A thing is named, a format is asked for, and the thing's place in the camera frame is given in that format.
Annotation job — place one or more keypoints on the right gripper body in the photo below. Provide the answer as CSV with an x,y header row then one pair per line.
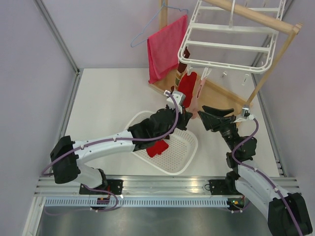
x,y
226,128

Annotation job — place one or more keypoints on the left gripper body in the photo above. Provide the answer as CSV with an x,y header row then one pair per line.
x,y
181,123

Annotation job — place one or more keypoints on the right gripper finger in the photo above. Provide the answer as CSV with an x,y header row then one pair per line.
x,y
210,122
217,112

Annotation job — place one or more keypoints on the pink sock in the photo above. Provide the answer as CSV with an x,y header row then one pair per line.
x,y
194,101

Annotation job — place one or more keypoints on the plain red sock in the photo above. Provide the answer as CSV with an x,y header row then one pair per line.
x,y
186,86

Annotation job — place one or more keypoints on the red sock with white print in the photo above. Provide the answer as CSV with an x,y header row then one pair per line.
x,y
157,149

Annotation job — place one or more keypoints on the white clip drying hanger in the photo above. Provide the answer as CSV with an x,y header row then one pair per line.
x,y
223,40

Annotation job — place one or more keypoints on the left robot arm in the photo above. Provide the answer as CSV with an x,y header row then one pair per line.
x,y
69,157

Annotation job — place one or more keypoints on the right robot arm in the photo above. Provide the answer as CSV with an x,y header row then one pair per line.
x,y
286,213

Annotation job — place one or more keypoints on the wooden drying rack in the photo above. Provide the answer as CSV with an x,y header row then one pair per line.
x,y
234,89

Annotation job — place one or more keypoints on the white perforated plastic basket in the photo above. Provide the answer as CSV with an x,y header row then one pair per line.
x,y
182,147

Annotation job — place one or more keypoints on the pink cloth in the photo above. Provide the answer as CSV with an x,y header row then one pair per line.
x,y
163,47

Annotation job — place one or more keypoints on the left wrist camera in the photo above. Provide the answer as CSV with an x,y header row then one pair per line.
x,y
175,100

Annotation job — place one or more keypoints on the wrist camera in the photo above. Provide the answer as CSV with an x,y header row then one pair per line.
x,y
244,115
175,100

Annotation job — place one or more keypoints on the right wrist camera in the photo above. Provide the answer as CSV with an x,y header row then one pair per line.
x,y
244,115

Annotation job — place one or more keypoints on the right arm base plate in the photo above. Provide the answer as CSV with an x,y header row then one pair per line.
x,y
220,187

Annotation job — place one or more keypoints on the aluminium mounting rail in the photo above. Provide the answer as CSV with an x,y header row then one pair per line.
x,y
135,186

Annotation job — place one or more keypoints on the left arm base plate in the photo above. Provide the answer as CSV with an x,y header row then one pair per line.
x,y
114,186

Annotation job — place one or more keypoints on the slotted cable duct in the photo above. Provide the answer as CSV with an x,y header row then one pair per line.
x,y
136,202

